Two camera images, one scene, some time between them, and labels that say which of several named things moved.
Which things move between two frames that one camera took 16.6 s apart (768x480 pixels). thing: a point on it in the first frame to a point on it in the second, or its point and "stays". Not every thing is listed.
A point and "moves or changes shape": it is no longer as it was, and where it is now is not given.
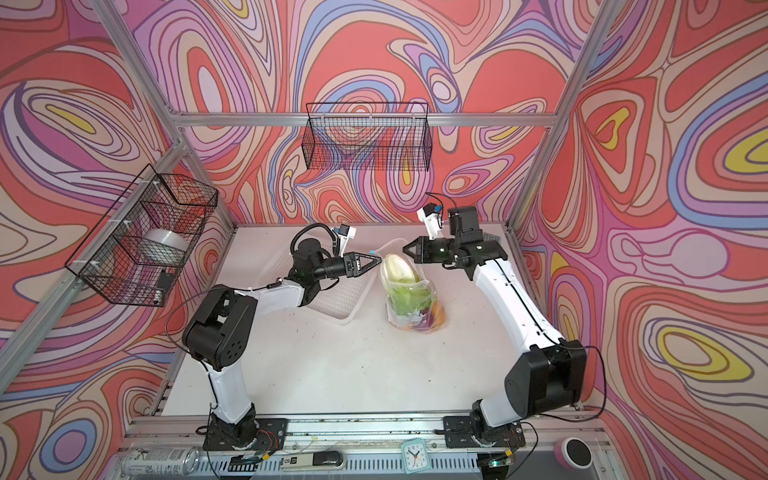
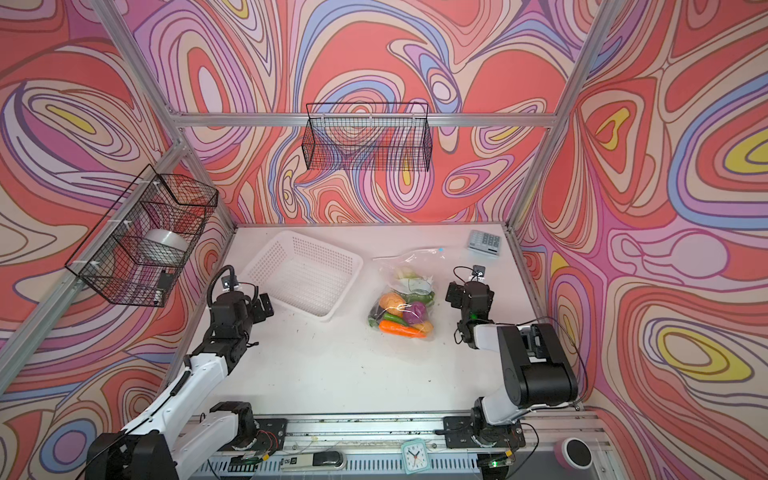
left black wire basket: x=133 y=253 stays
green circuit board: x=247 y=462 stays
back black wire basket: x=368 y=136 stays
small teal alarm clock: x=415 y=456 stays
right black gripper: x=423 y=254 to x=455 y=293
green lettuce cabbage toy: x=408 y=296 moves or changes shape
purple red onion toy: x=426 y=321 to x=415 y=313
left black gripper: x=352 y=269 to x=257 y=313
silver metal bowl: x=162 y=247 stays
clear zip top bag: x=412 y=303 moves or changes shape
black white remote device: x=315 y=461 stays
